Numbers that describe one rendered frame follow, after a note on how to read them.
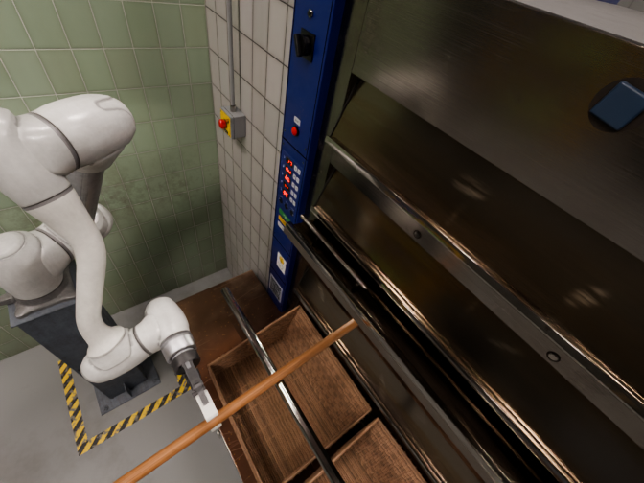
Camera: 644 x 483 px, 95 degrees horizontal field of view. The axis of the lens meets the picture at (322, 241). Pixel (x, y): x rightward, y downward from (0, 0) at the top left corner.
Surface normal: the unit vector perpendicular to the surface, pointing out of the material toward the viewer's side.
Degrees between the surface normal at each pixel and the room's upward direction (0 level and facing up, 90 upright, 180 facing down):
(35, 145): 59
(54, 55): 90
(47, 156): 68
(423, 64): 90
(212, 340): 0
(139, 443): 0
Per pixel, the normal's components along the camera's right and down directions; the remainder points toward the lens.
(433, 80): -0.79, 0.35
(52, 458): 0.18, -0.65
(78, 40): 0.59, 0.67
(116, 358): 0.52, 0.26
